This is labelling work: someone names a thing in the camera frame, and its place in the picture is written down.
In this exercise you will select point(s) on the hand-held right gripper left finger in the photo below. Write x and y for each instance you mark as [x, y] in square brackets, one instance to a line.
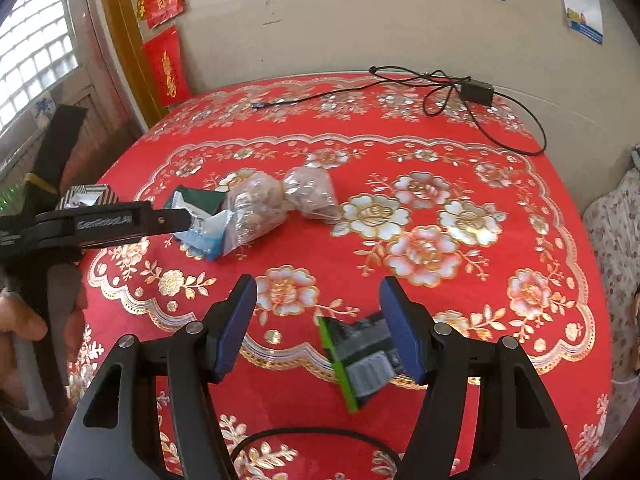
[235, 332]

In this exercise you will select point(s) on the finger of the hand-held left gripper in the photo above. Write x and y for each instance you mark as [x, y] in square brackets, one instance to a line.
[165, 220]

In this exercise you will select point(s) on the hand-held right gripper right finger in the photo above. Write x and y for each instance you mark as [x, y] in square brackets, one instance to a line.
[400, 332]

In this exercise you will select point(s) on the grey green snack packet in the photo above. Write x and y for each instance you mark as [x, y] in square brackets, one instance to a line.
[365, 360]

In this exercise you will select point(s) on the light blue snack packet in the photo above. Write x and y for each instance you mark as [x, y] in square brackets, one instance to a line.
[210, 240]

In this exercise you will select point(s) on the chevron striped cardboard box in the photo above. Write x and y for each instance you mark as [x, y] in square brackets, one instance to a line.
[100, 195]

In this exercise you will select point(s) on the person's left hand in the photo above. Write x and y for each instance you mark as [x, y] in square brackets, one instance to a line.
[22, 317]

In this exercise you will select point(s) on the dark green snack packet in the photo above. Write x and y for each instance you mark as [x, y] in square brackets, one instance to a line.
[200, 200]

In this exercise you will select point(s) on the red floral tablecloth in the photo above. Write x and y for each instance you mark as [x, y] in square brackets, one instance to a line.
[450, 310]

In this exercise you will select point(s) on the slatted wooden panel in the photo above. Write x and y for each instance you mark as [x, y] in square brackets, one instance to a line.
[105, 125]

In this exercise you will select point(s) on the clear bag of brown pastries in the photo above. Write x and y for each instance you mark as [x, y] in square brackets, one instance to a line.
[250, 210]

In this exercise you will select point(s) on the glass block window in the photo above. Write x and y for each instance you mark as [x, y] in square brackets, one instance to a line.
[35, 45]

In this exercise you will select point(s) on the floral printed cloth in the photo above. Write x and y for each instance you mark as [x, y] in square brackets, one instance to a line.
[615, 260]

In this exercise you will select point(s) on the yellow wooden door frame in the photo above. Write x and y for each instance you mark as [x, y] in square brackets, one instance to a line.
[120, 35]

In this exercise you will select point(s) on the white blue wall poster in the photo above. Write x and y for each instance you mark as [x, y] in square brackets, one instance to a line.
[582, 0]

